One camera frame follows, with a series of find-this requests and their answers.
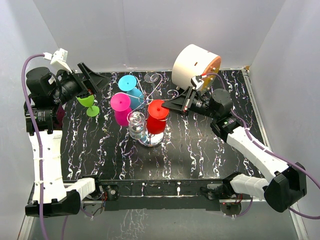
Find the pink wine glass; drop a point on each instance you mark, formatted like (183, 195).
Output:
(121, 103)

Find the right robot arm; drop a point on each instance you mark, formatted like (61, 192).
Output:
(282, 184)

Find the clear tumbler glass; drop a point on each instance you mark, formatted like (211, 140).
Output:
(137, 125)

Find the chrome wine glass rack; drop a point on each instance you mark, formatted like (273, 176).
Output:
(151, 140)

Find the red wine glass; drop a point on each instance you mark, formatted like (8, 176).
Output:
(157, 115)

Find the cyan wine glass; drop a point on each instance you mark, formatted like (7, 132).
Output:
(128, 84)

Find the green wine glass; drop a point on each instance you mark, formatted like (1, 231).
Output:
(88, 102)

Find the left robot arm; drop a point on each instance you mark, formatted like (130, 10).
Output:
(44, 125)

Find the black base frame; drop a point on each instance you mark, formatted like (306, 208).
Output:
(172, 194)

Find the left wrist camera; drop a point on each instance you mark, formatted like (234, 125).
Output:
(59, 60)

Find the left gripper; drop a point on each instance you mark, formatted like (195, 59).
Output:
(94, 82)

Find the white cylindrical stool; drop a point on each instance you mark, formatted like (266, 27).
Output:
(193, 61)

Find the clear champagne flute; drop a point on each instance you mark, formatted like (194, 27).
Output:
(151, 78)

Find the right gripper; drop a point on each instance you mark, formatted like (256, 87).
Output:
(183, 102)

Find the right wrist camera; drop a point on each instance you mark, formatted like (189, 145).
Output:
(199, 82)

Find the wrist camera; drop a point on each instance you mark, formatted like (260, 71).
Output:
(59, 60)
(199, 82)

